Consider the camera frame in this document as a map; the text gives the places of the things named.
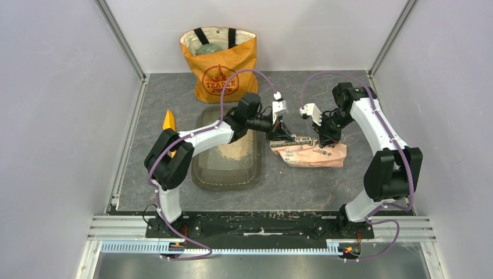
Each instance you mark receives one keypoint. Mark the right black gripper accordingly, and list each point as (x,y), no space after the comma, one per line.
(326,138)

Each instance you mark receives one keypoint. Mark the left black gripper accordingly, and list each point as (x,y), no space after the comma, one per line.
(279,132)

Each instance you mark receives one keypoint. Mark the torn bag top strip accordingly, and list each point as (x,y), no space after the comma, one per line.
(302,141)

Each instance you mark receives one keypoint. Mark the pink litter bag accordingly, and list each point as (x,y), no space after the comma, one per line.
(312,156)

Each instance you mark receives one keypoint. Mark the grey translucent litter box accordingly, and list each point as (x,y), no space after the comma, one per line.
(209,170)

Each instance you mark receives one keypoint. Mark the orange plastic scoop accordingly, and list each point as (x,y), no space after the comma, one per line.
(169,121)

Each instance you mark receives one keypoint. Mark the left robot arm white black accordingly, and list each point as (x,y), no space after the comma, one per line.
(171,155)

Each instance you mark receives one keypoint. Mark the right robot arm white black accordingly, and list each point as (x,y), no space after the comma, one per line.
(391,177)

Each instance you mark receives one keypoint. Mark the beige litter granule pile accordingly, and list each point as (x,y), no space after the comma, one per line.
(239,149)

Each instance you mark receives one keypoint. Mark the orange Trader Joe's bag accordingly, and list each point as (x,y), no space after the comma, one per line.
(220,71)

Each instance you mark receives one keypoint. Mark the green bundle inside bag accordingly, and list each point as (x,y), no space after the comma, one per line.
(209,48)

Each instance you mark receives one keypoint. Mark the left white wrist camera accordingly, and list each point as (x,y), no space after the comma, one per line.
(278,106)

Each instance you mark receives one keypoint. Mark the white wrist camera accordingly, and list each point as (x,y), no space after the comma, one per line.
(278,106)
(310,110)

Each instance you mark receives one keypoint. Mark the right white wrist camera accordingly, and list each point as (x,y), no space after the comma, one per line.
(310,110)

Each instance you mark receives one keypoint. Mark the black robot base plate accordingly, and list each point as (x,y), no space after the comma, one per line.
(260,229)

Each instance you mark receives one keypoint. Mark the right aluminium corner post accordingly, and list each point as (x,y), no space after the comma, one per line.
(400,22)

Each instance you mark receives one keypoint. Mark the aluminium corner post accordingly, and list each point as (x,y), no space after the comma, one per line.
(400,22)
(120,38)

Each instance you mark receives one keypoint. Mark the left aluminium corner post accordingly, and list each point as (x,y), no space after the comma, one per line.
(120,38)

